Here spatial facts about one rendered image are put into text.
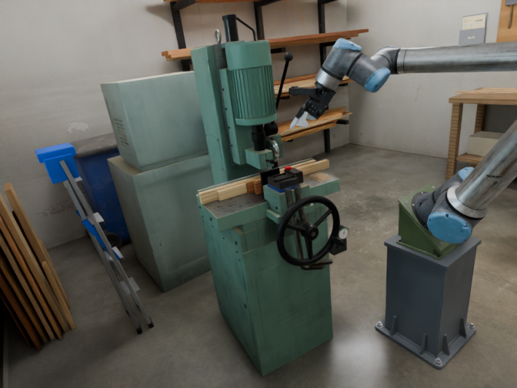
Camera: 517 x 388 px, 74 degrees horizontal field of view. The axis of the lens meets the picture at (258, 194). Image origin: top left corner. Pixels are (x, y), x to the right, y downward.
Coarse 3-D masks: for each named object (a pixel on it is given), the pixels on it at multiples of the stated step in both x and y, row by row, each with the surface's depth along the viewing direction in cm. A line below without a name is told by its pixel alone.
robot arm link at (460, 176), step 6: (468, 168) 136; (474, 168) 138; (456, 174) 139; (462, 174) 134; (468, 174) 133; (450, 180) 140; (456, 180) 136; (462, 180) 134; (444, 186) 142; (450, 186) 136; (438, 192) 145
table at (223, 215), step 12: (312, 180) 155; (336, 180) 153; (252, 192) 150; (312, 192) 148; (324, 192) 152; (204, 204) 145; (216, 204) 143; (228, 204) 141; (240, 204) 140; (252, 204) 138; (264, 204) 138; (312, 204) 139; (216, 216) 132; (228, 216) 132; (240, 216) 135; (252, 216) 137; (276, 216) 132; (216, 228) 134; (228, 228) 134
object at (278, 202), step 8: (304, 184) 136; (264, 192) 141; (272, 192) 133; (304, 192) 134; (272, 200) 135; (280, 200) 130; (296, 200) 133; (272, 208) 137; (280, 208) 131; (288, 208) 133
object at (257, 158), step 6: (246, 150) 154; (252, 150) 151; (264, 150) 149; (270, 150) 147; (246, 156) 156; (252, 156) 150; (258, 156) 144; (264, 156) 145; (270, 156) 147; (252, 162) 151; (258, 162) 146; (264, 162) 146; (258, 168) 147; (264, 168) 147
